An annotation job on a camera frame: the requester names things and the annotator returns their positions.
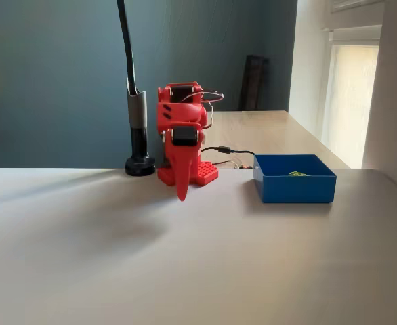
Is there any blue box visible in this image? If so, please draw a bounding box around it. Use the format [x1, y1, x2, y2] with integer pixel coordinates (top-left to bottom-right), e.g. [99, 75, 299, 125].
[253, 154, 337, 204]

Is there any black gooseneck camera stand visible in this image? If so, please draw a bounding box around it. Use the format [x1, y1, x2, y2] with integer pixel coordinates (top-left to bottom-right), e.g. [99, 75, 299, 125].
[116, 0, 156, 177]

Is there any light wooden table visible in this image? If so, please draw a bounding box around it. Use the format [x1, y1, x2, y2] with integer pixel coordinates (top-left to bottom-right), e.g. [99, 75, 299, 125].
[201, 110, 352, 170]

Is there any thin servo cable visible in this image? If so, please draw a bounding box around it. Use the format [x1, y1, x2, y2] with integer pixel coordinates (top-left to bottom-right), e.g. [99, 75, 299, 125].
[181, 88, 227, 104]
[201, 101, 217, 130]

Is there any window with white blind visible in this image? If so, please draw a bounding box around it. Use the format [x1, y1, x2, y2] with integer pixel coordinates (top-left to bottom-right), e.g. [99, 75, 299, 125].
[320, 0, 384, 162]

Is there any dark wooden plank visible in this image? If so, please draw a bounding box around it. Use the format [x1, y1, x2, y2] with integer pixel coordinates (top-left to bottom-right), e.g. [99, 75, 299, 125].
[241, 53, 270, 112]

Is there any black usb cable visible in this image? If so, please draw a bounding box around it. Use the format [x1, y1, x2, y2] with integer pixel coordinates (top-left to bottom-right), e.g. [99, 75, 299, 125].
[200, 145, 257, 159]

